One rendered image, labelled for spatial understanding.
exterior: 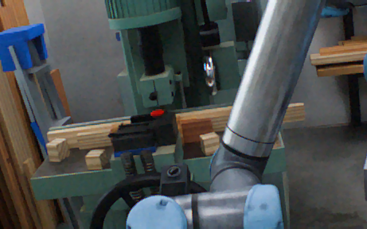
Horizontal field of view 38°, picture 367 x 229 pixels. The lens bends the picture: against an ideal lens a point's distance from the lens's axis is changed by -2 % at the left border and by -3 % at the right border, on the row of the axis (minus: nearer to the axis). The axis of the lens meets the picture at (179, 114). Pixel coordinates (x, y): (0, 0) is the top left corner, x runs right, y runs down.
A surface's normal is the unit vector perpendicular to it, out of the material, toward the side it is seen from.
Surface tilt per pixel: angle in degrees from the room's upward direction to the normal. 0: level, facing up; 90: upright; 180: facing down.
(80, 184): 90
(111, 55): 90
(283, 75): 99
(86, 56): 90
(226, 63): 90
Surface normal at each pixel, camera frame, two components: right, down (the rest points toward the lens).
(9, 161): 0.96, -0.14
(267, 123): 0.26, 0.40
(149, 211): -0.15, -0.21
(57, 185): -0.07, 0.32
